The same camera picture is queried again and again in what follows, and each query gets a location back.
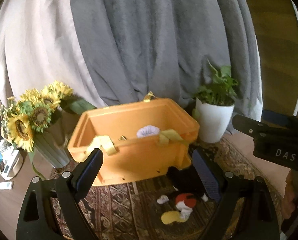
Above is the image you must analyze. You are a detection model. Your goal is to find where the mickey mouse plush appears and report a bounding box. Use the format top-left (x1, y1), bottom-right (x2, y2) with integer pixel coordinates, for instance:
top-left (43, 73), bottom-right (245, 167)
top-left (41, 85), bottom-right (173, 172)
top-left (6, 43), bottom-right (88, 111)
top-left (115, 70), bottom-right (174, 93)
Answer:
top-left (157, 166), bottom-right (208, 225)

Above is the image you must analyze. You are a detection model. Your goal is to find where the white plant pot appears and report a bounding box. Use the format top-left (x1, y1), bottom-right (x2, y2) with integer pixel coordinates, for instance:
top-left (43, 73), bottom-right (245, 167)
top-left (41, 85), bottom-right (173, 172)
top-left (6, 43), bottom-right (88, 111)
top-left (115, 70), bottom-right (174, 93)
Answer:
top-left (195, 99), bottom-right (234, 144)

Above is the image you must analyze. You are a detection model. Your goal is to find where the sunflower bouquet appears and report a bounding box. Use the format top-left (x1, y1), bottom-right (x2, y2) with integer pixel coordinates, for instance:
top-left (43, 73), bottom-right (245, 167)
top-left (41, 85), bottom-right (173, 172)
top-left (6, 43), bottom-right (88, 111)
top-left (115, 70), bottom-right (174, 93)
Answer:
top-left (0, 81), bottom-right (96, 153)

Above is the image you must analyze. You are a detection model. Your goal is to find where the grey ribbed vase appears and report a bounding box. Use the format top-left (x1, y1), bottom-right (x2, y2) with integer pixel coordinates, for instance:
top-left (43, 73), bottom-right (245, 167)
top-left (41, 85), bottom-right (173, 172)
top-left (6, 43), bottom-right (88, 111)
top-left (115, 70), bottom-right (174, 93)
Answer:
top-left (34, 119), bottom-right (71, 168)

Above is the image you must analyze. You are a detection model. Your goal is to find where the grey curtain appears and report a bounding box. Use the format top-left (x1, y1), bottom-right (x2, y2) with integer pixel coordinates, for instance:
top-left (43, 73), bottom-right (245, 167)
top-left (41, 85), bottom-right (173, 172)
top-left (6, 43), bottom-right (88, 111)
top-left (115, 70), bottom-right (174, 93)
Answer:
top-left (0, 0), bottom-right (263, 120)

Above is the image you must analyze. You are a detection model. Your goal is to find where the white device on stand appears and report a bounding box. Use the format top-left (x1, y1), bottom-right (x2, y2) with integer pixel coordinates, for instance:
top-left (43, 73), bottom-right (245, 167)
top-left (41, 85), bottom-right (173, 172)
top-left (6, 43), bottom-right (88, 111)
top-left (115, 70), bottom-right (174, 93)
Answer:
top-left (0, 139), bottom-right (23, 180)

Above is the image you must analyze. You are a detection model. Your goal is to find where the person's right hand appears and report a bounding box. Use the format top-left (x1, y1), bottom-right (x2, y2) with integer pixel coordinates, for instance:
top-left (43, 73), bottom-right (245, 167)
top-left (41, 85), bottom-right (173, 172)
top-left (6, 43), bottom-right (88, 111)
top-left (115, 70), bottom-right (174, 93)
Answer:
top-left (282, 170), bottom-right (298, 219)

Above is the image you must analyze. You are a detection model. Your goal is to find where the small white box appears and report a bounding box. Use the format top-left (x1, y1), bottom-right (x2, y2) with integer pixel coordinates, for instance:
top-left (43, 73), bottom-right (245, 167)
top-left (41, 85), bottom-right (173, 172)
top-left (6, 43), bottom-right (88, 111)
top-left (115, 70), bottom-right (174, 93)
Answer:
top-left (0, 181), bottom-right (13, 190)

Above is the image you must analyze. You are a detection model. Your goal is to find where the green potted plant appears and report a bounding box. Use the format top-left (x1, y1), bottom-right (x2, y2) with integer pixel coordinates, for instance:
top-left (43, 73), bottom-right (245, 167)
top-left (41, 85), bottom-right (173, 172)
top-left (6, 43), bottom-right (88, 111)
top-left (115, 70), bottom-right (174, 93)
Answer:
top-left (193, 60), bottom-right (239, 106)

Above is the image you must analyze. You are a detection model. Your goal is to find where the beige curtain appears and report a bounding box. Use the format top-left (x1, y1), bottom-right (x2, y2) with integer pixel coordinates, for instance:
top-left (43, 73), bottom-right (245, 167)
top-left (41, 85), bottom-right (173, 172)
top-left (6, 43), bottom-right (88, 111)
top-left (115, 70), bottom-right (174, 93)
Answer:
top-left (0, 0), bottom-right (105, 108)

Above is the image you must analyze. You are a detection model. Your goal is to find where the orange plastic storage box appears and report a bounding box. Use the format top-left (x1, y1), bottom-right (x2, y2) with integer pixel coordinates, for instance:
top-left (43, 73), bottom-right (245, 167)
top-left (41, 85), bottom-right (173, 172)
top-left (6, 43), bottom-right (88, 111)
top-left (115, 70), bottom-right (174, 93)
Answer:
top-left (67, 93), bottom-right (199, 186)

